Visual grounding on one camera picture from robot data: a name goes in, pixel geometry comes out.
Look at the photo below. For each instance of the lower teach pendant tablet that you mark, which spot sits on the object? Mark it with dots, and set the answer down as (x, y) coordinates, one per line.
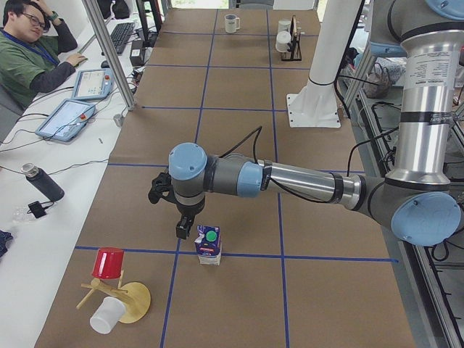
(66, 121)

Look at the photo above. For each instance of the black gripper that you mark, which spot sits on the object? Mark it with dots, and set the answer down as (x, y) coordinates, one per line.
(188, 210)

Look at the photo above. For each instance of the teach pendant tablet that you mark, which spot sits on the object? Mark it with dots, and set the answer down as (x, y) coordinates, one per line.
(93, 84)
(66, 121)

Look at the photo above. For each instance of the red plastic cup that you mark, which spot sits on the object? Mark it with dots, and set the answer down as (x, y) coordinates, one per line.
(108, 263)

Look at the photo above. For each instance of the black water bottle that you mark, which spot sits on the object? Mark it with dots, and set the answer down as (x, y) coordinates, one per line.
(43, 182)

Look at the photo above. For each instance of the white cup on rack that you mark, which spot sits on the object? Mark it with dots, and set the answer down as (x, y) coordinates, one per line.
(283, 39)
(284, 25)

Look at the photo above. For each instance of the white plastic cup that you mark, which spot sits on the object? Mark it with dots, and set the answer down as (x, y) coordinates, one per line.
(107, 315)

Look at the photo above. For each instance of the black binder clip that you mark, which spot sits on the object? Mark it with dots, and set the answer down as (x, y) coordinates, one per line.
(38, 209)

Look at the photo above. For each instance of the aluminium frame post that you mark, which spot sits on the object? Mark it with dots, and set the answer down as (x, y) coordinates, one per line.
(103, 37)

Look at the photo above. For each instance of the wooden cup tree stand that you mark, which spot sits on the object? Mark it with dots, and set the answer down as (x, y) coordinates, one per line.
(134, 295)

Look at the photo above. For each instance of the seated person green shirt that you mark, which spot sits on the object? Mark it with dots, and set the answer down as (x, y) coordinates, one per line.
(32, 38)

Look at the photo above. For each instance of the upper teach pendant tablet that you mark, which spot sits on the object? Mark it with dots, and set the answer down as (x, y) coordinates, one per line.
(93, 84)

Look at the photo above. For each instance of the blue white milk carton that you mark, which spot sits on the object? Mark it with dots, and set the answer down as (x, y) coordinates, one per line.
(208, 245)

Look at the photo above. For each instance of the black power adapter box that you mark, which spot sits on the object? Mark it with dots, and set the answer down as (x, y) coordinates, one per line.
(137, 53)

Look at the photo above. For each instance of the white ribbed mug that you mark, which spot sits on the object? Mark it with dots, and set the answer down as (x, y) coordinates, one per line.
(232, 23)

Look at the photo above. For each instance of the black keyboard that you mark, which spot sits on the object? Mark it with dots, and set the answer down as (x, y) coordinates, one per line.
(120, 36)

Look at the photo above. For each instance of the black wire cup rack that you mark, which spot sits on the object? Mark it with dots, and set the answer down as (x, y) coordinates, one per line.
(294, 51)

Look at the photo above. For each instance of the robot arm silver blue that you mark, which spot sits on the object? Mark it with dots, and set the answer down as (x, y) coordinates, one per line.
(413, 199)

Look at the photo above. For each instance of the wicker bag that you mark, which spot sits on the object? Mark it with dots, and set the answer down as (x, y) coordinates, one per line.
(378, 82)

